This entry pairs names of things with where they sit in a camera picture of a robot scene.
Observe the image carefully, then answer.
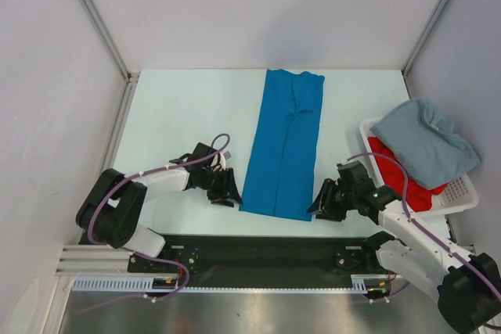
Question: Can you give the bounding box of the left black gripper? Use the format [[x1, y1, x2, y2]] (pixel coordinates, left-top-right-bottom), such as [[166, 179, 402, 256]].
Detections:
[[200, 167, 242, 207]]

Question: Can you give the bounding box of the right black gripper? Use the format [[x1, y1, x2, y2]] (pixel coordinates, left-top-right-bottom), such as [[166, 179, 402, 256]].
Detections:
[[305, 178, 357, 222]]

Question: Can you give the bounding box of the blue t shirt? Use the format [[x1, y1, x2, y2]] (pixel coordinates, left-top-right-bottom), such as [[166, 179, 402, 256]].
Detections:
[[240, 70, 325, 221]]

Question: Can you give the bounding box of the grey t shirt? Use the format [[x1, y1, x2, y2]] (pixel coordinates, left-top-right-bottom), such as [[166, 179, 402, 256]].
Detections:
[[371, 98, 481, 189]]

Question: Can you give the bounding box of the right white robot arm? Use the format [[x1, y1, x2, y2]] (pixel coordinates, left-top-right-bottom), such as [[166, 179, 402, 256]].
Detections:
[[308, 161, 500, 333]]

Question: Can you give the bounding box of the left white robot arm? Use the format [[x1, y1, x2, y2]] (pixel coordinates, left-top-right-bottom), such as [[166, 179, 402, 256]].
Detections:
[[75, 142, 243, 271]]

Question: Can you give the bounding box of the red t shirt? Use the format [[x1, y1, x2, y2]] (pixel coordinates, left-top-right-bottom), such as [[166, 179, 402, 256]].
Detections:
[[368, 137, 447, 212]]

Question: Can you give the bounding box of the white plastic basket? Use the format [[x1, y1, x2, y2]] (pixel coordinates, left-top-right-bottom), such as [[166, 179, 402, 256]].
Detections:
[[359, 118, 479, 217]]

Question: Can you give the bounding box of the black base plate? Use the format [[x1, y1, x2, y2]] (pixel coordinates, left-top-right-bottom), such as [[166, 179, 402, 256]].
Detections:
[[77, 232, 459, 290]]

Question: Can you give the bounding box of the white slotted cable duct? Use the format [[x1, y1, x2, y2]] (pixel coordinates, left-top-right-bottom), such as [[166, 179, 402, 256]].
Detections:
[[72, 274, 388, 294]]

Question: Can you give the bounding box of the left aluminium frame post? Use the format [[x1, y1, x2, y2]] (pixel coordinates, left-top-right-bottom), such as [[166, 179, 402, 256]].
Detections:
[[78, 0, 139, 83]]

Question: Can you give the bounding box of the aluminium frame post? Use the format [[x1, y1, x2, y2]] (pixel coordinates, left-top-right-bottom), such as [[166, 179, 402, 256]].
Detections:
[[401, 0, 452, 80], [78, 0, 139, 83]]

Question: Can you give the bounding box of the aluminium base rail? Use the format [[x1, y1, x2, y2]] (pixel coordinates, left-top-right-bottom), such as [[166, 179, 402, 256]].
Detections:
[[58, 240, 475, 275]]

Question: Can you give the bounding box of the right aluminium frame post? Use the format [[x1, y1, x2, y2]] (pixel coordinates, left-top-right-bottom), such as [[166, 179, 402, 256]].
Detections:
[[401, 0, 452, 80]]

